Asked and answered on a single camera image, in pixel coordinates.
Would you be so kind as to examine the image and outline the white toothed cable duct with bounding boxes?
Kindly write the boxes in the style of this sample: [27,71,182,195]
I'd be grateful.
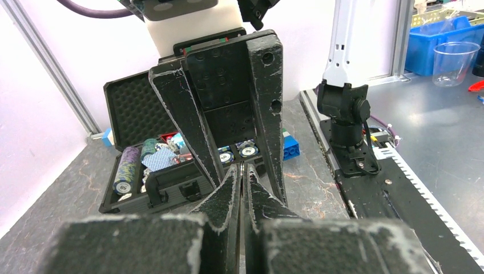
[373,147,483,269]

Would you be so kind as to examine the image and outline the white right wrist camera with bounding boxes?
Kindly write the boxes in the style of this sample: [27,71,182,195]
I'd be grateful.
[130,0,283,58]

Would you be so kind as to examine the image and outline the black poker chip case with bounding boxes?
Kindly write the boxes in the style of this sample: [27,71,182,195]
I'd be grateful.
[98,70,284,215]

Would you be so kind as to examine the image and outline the blue green toy bricks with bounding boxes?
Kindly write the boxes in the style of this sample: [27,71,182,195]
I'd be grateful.
[283,128,300,161]

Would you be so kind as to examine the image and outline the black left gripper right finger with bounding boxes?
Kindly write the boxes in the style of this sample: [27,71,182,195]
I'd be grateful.
[241,163,434,273]

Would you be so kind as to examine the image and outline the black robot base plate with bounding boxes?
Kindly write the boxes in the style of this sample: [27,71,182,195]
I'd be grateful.
[320,120,483,273]

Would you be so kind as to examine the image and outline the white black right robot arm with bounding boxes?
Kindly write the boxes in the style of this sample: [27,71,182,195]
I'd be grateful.
[136,1,381,202]

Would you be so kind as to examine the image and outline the clear plastic cup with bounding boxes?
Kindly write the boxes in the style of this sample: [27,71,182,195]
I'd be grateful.
[432,42,481,88]

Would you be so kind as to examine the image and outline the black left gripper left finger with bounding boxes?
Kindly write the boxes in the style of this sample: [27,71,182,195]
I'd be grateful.
[38,164,241,273]

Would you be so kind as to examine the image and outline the blue plastic bin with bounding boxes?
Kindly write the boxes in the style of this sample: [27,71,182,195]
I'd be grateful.
[405,16,483,76]

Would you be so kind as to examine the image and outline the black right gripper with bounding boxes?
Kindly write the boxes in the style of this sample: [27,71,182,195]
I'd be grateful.
[149,30,288,205]

